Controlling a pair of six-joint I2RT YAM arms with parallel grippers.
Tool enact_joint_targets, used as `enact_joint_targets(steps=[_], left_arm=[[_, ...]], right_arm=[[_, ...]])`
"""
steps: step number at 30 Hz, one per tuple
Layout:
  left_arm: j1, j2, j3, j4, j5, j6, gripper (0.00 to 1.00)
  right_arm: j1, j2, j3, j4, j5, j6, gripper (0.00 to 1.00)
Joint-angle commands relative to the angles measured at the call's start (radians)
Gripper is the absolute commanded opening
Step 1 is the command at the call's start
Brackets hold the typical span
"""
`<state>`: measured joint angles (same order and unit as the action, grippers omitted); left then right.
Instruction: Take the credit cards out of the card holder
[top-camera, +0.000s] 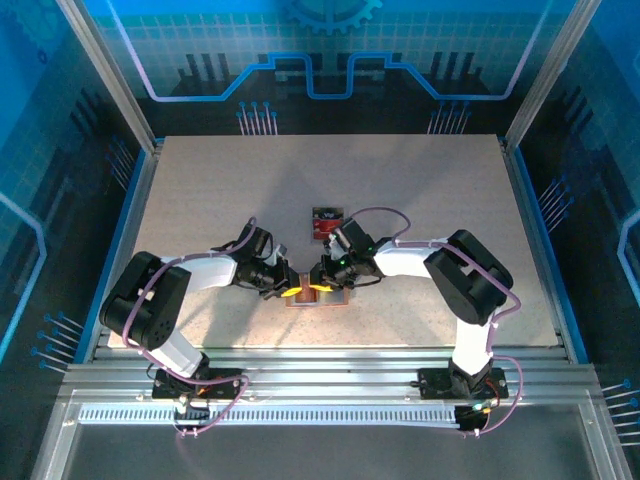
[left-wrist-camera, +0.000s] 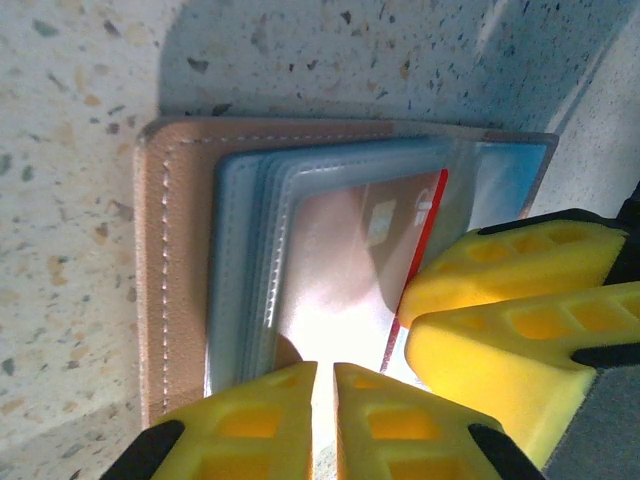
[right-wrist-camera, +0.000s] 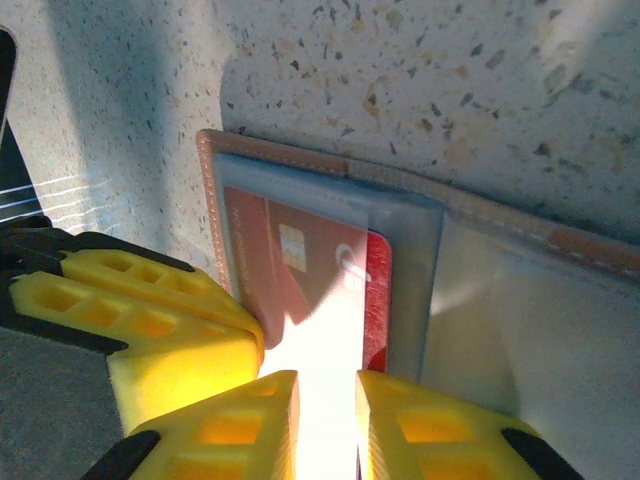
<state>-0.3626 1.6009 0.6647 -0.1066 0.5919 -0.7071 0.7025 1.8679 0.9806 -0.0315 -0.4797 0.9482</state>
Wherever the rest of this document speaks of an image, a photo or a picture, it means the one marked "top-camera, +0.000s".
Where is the white slotted cable duct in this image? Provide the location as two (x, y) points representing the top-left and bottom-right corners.
(78, 403), (461, 428)

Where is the black connector box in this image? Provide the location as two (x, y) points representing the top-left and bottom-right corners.
(172, 397), (212, 432)
(454, 403), (490, 434)

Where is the aluminium side rail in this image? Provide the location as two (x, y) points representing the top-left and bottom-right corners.
(499, 137), (576, 364)
(82, 139), (166, 364)

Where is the dark grey front panel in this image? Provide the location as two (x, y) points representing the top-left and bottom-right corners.
(62, 423), (601, 480)

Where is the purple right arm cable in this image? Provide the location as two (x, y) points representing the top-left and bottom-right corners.
(347, 207), (525, 440)

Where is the brown leather card holder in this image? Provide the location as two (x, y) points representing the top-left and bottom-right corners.
(284, 271), (351, 309)

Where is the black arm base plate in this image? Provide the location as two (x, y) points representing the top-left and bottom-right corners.
(151, 367), (247, 401)
(417, 367), (510, 400)

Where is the aluminium frame post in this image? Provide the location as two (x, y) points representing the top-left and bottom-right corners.
(502, 0), (605, 154)
(54, 0), (164, 154)

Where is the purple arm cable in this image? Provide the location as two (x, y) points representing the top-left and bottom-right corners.
(347, 207), (525, 440)
(122, 215), (250, 440)

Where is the aluminium front beam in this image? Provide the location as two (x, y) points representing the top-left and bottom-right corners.
(62, 346), (599, 401)

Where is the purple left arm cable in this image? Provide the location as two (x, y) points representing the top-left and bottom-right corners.
(122, 215), (250, 440)

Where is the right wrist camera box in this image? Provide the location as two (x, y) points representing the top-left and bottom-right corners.
(323, 230), (347, 257)

